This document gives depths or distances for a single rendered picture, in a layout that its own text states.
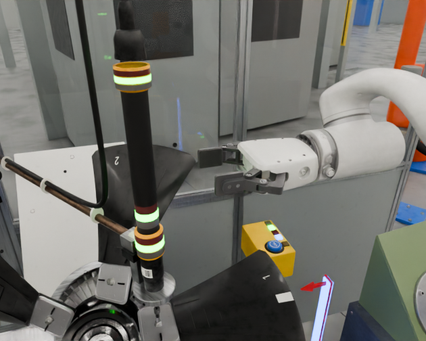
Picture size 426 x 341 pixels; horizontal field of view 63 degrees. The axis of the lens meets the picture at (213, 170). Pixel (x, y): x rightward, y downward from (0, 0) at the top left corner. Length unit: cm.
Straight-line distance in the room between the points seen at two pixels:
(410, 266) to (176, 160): 65
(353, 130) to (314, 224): 117
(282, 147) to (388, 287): 57
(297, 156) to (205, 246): 106
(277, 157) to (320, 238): 132
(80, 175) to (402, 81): 71
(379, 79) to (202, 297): 48
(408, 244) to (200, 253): 85
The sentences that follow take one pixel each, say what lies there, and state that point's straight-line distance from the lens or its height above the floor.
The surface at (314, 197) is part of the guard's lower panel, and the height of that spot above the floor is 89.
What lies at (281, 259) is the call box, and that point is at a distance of 100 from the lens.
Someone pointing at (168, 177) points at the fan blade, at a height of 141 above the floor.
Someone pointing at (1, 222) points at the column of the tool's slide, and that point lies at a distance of 123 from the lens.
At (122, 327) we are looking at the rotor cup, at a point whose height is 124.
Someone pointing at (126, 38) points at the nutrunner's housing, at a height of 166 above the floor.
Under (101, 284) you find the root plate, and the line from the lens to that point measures 70.
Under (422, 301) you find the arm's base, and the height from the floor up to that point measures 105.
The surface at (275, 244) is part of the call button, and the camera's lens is 101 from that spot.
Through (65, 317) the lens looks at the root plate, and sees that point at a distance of 67.
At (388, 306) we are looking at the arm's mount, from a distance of 104.
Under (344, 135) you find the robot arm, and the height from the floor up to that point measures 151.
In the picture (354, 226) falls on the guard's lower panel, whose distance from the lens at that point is 189.
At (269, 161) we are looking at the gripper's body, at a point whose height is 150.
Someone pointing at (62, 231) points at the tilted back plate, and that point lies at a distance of 90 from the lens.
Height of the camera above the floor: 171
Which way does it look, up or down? 27 degrees down
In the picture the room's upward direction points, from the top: straight up
